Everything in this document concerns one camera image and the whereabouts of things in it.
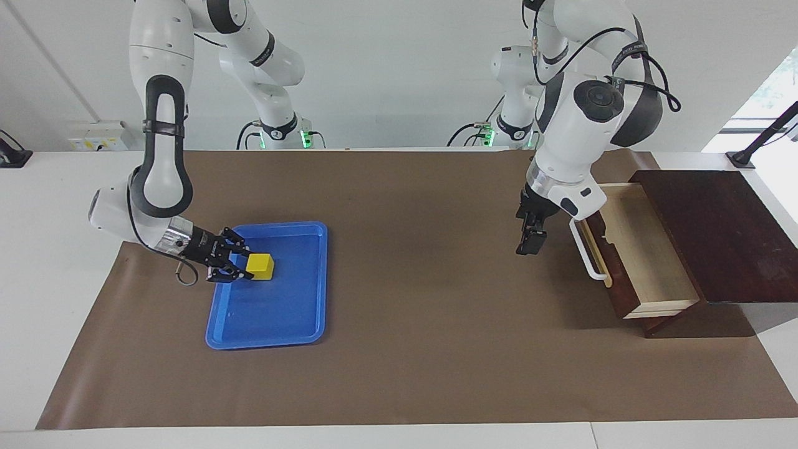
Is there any yellow cube block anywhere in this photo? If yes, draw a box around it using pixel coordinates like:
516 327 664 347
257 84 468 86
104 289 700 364
246 253 276 281

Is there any white drawer handle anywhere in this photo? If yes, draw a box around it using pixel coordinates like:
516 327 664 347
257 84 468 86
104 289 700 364
569 215 613 289

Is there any dark wooden drawer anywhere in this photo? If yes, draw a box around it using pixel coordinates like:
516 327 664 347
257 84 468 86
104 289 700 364
569 183 701 321

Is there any dark wooden drawer cabinet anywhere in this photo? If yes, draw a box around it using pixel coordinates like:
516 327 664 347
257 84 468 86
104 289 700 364
628 170 798 339

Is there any blue plastic tray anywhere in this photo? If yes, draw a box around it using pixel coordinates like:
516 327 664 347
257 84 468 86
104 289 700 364
205 221 329 350

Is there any brown paper table mat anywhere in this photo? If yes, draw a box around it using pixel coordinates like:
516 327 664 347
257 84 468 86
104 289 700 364
36 150 798 431

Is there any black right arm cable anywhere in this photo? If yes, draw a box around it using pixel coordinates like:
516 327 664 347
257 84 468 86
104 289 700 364
174 258 200 288

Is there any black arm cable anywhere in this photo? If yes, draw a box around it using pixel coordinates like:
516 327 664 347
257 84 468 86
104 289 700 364
174 258 200 288
530 0 682 114

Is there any black base cable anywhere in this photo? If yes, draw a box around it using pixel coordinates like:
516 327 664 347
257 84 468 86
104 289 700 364
446 94 504 148
236 120 264 150

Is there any white wall power outlet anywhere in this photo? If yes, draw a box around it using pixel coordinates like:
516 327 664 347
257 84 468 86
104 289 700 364
67 122 128 152

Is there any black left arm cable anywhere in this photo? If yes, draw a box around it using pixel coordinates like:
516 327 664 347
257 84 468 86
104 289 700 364
530 0 682 114

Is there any black table clamp mount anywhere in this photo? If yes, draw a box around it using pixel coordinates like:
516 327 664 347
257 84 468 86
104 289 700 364
0 129 33 169

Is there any black camera stand pole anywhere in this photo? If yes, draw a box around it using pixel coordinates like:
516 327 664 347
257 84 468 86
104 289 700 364
726 101 798 170

